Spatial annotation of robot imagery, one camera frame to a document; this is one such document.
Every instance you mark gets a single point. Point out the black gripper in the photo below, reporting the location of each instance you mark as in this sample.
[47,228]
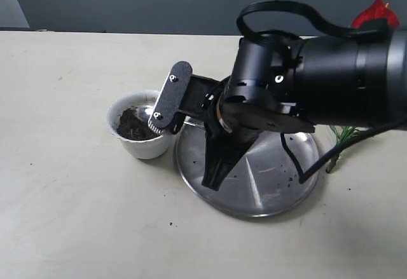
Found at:
[235,114]

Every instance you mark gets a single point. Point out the round stainless steel plate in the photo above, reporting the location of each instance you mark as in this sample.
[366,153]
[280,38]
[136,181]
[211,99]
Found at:
[262,184]

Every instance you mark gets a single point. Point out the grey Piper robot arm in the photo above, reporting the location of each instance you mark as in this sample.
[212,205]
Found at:
[257,63]

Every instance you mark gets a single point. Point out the white plastic flower pot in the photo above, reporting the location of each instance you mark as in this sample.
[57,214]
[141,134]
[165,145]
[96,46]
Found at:
[143,150]

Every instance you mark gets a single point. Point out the dark soil in pot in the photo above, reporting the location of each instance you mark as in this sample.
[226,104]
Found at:
[133,128]

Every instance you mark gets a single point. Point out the artificial red anthurium plant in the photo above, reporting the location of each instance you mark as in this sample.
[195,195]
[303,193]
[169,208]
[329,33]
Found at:
[378,15]

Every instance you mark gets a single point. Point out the small metal spoon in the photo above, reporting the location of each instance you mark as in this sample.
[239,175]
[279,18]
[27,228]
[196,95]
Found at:
[143,113]

